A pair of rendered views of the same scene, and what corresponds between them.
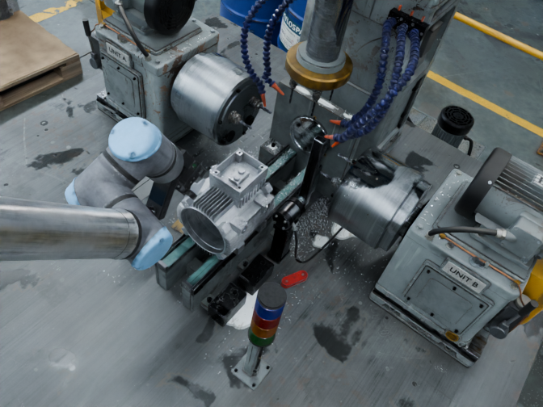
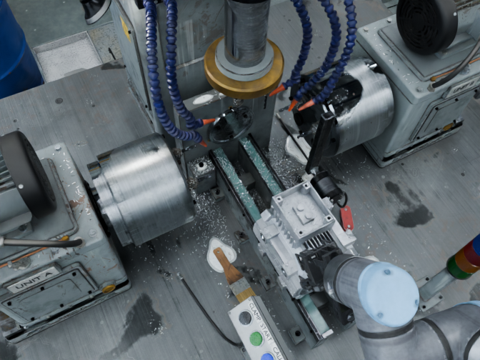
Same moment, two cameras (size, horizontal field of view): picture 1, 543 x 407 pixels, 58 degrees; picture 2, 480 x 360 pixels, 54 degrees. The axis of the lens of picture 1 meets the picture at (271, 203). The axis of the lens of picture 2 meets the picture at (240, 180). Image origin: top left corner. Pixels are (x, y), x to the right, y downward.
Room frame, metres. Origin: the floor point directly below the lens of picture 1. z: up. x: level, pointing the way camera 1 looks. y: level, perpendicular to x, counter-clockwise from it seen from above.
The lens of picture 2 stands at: (0.74, 0.59, 2.13)
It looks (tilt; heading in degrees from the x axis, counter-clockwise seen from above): 61 degrees down; 301
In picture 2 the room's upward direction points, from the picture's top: 4 degrees clockwise
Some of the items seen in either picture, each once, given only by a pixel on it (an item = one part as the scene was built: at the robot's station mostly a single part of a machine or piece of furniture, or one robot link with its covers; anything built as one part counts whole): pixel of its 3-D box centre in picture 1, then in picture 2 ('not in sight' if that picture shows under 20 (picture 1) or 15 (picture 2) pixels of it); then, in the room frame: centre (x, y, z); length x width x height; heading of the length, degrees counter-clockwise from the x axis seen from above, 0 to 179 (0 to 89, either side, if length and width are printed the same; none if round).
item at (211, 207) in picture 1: (226, 209); (304, 243); (0.83, 0.12, 1.01); 0.20 x 0.19 x 0.19; 153
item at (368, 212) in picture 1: (385, 203); (347, 102); (0.95, -0.32, 1.04); 0.41 x 0.25 x 0.25; 62
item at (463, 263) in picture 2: (265, 320); (472, 257); (0.48, -0.04, 1.10); 0.06 x 0.06 x 0.04
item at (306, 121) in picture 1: (308, 136); (231, 126); (1.18, -0.07, 1.01); 0.15 x 0.02 x 0.15; 62
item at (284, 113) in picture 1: (317, 136); (221, 118); (1.24, -0.10, 0.97); 0.30 x 0.11 x 0.34; 62
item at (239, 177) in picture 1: (238, 178); (301, 214); (0.86, 0.10, 1.11); 0.12 x 0.11 x 0.07; 153
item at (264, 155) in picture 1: (271, 156); (201, 173); (1.22, 0.03, 0.86); 0.07 x 0.06 x 0.12; 62
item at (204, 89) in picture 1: (207, 91); (124, 197); (1.27, 0.28, 1.04); 0.37 x 0.25 x 0.25; 62
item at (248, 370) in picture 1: (260, 337); (456, 270); (0.48, -0.04, 1.01); 0.08 x 0.08 x 0.42; 62
